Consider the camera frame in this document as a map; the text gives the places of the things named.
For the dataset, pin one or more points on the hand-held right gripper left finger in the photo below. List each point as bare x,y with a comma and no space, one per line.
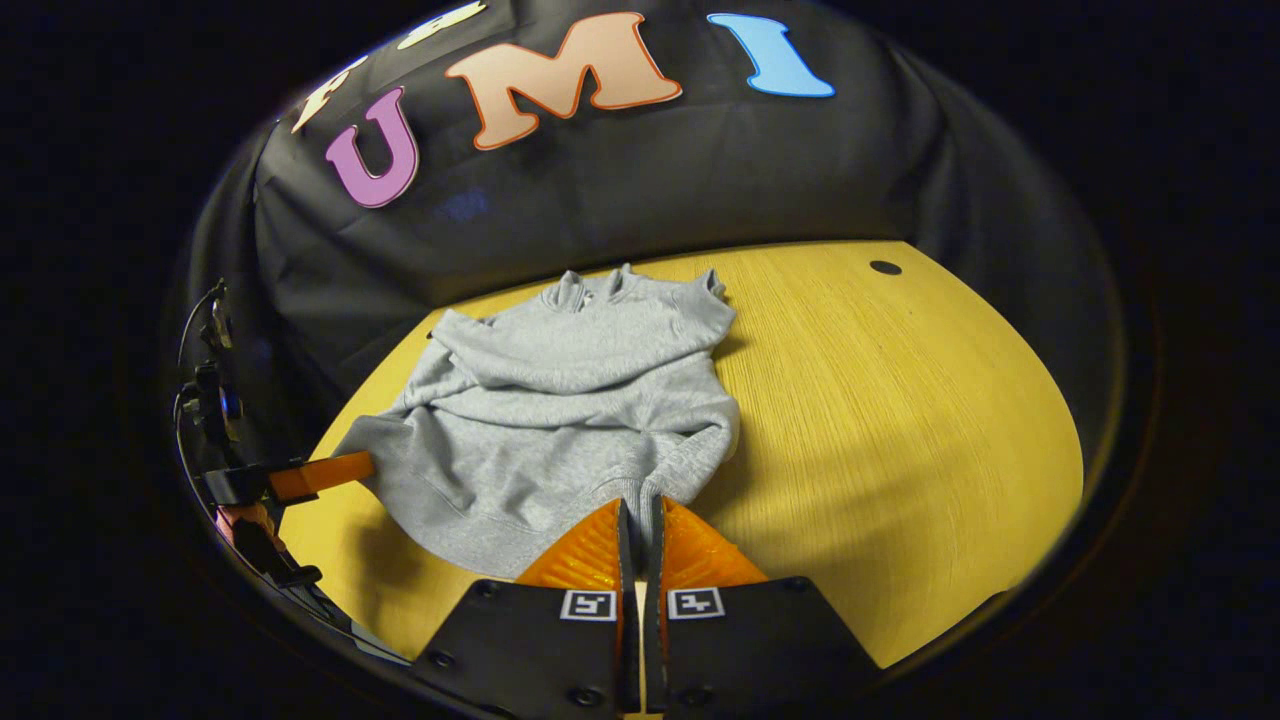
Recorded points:
627,600

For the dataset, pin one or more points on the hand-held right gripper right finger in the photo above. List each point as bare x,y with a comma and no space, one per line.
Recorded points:
655,600

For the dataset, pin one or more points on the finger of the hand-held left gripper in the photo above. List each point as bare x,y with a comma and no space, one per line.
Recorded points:
255,545
320,475

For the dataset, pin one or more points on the grey zip-neck sweatshirt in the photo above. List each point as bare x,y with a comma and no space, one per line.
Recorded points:
560,420

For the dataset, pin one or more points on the black backdrop cloth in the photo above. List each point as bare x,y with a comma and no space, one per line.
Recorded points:
900,180

